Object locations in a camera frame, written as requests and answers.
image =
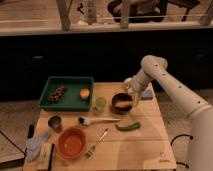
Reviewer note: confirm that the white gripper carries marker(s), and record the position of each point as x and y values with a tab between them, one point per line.
135	86

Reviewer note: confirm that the yellow banana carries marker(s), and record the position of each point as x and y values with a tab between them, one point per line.
123	104

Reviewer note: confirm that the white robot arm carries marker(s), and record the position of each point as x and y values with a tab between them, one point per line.
199	111

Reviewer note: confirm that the dark purple bowl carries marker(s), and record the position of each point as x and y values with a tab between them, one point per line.
121	97

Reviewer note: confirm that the orange bowl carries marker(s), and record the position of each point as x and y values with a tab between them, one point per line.
71	143

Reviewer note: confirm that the blue sponge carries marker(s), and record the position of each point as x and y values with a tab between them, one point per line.
147	94

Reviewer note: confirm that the green chili pepper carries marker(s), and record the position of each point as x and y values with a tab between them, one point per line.
131	127

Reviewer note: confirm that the light green cup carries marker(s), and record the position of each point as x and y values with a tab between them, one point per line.
100	104

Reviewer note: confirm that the orange fruit half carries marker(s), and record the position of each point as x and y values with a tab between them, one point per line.
84	93

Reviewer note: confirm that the green plastic tray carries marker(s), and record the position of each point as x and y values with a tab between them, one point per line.
70	100

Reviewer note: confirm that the brown grape bunch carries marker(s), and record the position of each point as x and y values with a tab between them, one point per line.
56	95

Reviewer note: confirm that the small metal cup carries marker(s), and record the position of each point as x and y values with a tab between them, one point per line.
55	122

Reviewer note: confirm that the grey blue cloth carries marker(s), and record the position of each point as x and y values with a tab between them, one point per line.
34	144

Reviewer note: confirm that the white handled brush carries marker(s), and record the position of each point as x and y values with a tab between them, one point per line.
88	121

